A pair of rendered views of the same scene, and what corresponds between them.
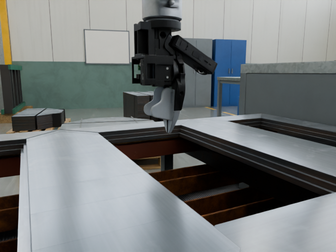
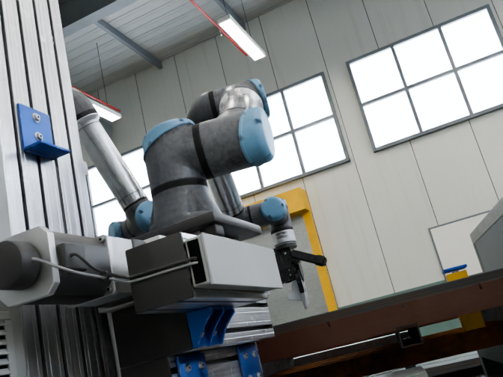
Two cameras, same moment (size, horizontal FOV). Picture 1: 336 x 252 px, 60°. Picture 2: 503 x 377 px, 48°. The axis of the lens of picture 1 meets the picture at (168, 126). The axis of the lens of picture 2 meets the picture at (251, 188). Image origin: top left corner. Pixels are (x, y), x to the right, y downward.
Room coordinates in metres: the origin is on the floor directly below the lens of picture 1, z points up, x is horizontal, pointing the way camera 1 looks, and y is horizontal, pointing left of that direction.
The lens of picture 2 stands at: (-0.96, -1.01, 0.78)
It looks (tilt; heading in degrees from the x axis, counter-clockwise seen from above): 16 degrees up; 36
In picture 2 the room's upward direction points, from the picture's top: 14 degrees counter-clockwise
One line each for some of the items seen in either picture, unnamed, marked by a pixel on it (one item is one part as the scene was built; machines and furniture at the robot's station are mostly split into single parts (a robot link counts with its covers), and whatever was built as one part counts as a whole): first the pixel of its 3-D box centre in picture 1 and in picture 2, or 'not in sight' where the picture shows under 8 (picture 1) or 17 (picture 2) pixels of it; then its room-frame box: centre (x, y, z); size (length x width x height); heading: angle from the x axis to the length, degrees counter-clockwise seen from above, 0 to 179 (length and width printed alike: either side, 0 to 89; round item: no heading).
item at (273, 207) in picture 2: not in sight; (269, 212); (0.48, -0.02, 1.20); 0.11 x 0.11 x 0.08; 30
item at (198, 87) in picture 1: (192, 73); not in sight; (8.67, -0.73, 0.98); 1.00 x 0.49 x 1.95; 106
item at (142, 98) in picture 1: (147, 110); not in sight; (5.25, 0.36, 0.32); 1.20 x 0.80 x 0.65; 22
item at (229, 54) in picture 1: (226, 73); not in sight; (8.98, -1.79, 0.98); 1.00 x 0.49 x 1.95; 106
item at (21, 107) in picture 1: (13, 92); not in sight; (6.45, 3.42, 0.58); 1.60 x 0.60 x 1.17; 19
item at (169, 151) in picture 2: not in sight; (176, 157); (-0.15, -0.26, 1.20); 0.13 x 0.12 x 0.14; 120
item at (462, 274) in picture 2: not in sight; (467, 308); (0.58, -0.49, 0.78); 0.05 x 0.05 x 0.19; 26
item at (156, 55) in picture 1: (158, 55); (287, 263); (0.57, 0.02, 1.04); 0.09 x 0.08 x 0.12; 116
